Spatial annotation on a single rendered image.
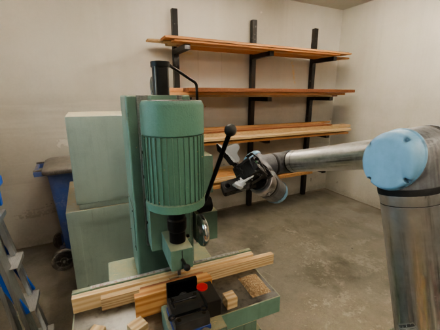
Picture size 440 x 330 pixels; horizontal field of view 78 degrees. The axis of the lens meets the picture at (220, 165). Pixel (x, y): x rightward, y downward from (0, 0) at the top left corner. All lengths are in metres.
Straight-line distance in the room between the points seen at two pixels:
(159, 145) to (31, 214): 2.73
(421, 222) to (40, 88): 3.00
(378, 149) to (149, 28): 2.88
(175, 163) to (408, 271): 0.57
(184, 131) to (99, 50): 2.49
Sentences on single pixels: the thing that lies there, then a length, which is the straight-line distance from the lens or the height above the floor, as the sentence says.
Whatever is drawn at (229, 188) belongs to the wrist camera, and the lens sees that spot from 0.89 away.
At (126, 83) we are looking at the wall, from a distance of 3.14.
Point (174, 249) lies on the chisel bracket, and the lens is 0.87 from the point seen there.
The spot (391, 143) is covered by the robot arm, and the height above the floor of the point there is 1.43.
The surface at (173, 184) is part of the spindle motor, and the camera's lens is 0.74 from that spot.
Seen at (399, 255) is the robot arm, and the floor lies 1.20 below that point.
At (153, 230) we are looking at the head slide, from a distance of 0.97.
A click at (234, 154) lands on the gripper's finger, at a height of 1.34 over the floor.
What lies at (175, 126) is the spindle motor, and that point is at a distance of 0.71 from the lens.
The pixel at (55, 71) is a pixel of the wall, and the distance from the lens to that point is 3.12.
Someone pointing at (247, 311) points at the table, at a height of 0.88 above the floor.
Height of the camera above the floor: 1.52
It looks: 14 degrees down
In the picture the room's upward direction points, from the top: straight up
